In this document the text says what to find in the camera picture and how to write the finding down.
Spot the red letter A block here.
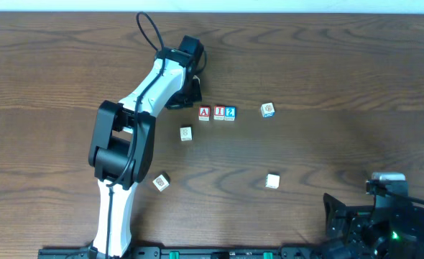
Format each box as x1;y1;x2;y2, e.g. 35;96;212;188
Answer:
198;106;211;121

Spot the red letter I block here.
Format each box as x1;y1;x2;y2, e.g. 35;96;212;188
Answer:
213;106;225;120

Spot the blue number 2 block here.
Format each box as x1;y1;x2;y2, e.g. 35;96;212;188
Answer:
224;106;236;121

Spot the white block near right arm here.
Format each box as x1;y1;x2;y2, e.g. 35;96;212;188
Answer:
265;173;280;189

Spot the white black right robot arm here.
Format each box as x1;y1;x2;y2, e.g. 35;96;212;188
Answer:
310;179;424;259

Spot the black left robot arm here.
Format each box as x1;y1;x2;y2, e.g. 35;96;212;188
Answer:
88;35;204;258

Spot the plain white block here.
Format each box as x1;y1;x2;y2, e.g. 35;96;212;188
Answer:
180;127;193;141

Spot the blue-edged picture block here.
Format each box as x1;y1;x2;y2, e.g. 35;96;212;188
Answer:
260;102;275;118

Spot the white block black pattern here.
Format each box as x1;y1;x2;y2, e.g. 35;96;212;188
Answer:
152;172;170;192

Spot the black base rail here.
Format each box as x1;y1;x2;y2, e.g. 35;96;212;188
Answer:
37;247;322;259

